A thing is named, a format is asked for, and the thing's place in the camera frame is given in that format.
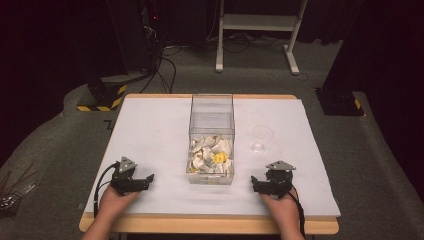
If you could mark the black yellow striped stand base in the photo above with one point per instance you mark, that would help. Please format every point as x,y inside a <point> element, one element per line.
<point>106,95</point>

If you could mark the wooden table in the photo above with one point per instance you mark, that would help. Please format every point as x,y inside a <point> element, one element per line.
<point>206,226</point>

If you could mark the clear plastic box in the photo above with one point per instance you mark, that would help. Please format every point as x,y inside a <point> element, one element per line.
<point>211,140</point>

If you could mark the pile of white pieces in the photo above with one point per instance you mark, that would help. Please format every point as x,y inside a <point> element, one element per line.
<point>206,156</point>

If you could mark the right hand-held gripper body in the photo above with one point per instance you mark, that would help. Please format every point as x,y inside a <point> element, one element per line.
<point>278,180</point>

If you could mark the white metal stand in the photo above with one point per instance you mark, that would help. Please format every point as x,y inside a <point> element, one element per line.
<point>260,22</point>

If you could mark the clear plastic cup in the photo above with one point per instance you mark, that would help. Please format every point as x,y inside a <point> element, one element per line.
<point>261,138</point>

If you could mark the person's left hand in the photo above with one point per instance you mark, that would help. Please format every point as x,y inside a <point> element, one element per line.
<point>115,203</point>

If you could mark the yellow round piece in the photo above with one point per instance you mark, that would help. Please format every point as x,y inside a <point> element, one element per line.
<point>220,157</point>

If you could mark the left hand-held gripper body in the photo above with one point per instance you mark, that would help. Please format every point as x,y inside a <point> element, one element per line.
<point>125,176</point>

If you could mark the dark equipment tower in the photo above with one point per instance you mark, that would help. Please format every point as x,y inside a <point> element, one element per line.
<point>133,33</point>

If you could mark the person's right hand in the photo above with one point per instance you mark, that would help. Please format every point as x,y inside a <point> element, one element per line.
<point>281,208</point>

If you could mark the white foam mat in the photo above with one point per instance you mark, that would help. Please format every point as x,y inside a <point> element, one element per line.
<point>156,140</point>

